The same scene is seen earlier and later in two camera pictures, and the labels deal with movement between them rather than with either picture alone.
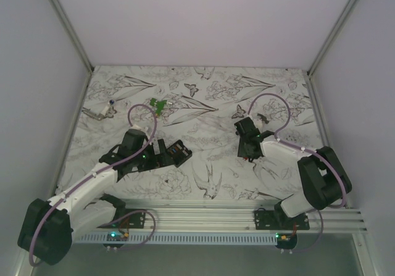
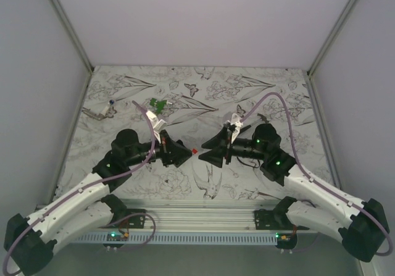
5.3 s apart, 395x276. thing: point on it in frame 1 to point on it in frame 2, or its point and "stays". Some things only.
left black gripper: x=160 y=160 to x=171 y=152
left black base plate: x=135 y=220 stays
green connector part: x=158 y=104 stays
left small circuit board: x=117 y=236 stays
